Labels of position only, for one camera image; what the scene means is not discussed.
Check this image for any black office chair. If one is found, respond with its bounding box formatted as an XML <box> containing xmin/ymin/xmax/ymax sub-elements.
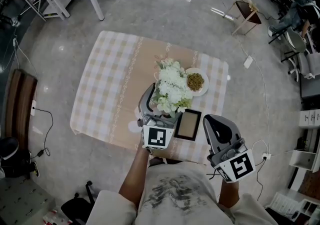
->
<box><xmin>60</xmin><ymin>180</ymin><xmax>96</xmax><ymax>225</ymax></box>

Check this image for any white power cable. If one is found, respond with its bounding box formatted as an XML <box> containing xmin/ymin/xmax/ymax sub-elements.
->
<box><xmin>234</xmin><ymin>31</ymin><xmax>273</xmax><ymax>157</ymax></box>

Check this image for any dark vase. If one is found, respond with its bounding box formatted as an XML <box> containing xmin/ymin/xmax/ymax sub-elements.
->
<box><xmin>156</xmin><ymin>109</ymin><xmax>182</xmax><ymax>121</ymax></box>

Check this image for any person's white printed shirt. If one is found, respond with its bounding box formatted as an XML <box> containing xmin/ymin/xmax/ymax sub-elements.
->
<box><xmin>85</xmin><ymin>160</ymin><xmax>280</xmax><ymax>225</ymax></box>

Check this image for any brown green food heap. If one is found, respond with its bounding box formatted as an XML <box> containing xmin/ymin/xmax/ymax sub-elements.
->
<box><xmin>186</xmin><ymin>72</ymin><xmax>206</xmax><ymax>92</ymax></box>

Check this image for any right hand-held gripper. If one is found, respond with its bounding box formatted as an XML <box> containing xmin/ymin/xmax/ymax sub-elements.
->
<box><xmin>202</xmin><ymin>114</ymin><xmax>257</xmax><ymax>184</ymax></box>

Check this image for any white round plate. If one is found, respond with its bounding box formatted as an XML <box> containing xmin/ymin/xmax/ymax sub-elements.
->
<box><xmin>184</xmin><ymin>67</ymin><xmax>210</xmax><ymax>98</ymax></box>

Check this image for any white open cabinet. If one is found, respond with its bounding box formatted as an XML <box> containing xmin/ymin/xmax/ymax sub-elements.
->
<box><xmin>289</xmin><ymin>149</ymin><xmax>320</xmax><ymax>173</ymax></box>

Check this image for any white power adapter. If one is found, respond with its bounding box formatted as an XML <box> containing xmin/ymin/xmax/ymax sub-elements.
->
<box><xmin>243</xmin><ymin>54</ymin><xmax>254</xmax><ymax>70</ymax></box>

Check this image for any black cable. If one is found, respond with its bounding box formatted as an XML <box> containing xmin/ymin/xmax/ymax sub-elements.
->
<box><xmin>31</xmin><ymin>107</ymin><xmax>55</xmax><ymax>158</ymax></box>

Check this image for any wooden chair dark seat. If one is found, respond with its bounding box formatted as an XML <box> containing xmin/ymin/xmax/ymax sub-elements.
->
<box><xmin>223</xmin><ymin>0</ymin><xmax>263</xmax><ymax>37</ymax></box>

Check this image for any white flowers bouquet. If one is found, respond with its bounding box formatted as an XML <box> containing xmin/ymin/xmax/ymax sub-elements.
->
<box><xmin>150</xmin><ymin>57</ymin><xmax>195</xmax><ymax>119</ymax></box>

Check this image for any grey storage cabinet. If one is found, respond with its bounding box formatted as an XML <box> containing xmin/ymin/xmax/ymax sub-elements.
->
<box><xmin>0</xmin><ymin>175</ymin><xmax>56</xmax><ymax>225</ymax></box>

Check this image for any brown wooden bench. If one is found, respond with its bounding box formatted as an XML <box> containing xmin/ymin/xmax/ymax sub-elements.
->
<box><xmin>4</xmin><ymin>68</ymin><xmax>39</xmax><ymax>145</ymax></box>

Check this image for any person's right forearm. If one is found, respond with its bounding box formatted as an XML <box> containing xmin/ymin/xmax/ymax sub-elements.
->
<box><xmin>217</xmin><ymin>178</ymin><xmax>241</xmax><ymax>209</ymax></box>

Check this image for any black picture frame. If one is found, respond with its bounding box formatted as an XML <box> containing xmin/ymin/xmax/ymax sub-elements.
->
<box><xmin>173</xmin><ymin>108</ymin><xmax>203</xmax><ymax>142</ymax></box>

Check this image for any white drawer unit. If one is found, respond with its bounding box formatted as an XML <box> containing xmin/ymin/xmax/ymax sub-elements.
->
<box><xmin>298</xmin><ymin>108</ymin><xmax>320</xmax><ymax>130</ymax></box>

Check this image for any grey office chair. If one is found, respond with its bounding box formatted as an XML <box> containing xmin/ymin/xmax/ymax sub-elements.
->
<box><xmin>280</xmin><ymin>27</ymin><xmax>320</xmax><ymax>83</ymax></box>

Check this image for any black waste bin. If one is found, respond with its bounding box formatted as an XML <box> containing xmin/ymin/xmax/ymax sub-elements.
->
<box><xmin>0</xmin><ymin>136</ymin><xmax>20</xmax><ymax>160</ymax></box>

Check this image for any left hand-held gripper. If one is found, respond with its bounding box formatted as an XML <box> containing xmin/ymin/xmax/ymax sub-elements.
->
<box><xmin>136</xmin><ymin>82</ymin><xmax>176</xmax><ymax>151</ymax></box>

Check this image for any beige checked tablecloth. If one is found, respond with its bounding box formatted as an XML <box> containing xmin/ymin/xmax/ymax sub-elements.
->
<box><xmin>69</xmin><ymin>30</ymin><xmax>230</xmax><ymax>165</ymax></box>

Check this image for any person's left forearm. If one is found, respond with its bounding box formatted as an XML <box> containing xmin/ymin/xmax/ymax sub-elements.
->
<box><xmin>118</xmin><ymin>143</ymin><xmax>154</xmax><ymax>210</ymax></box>

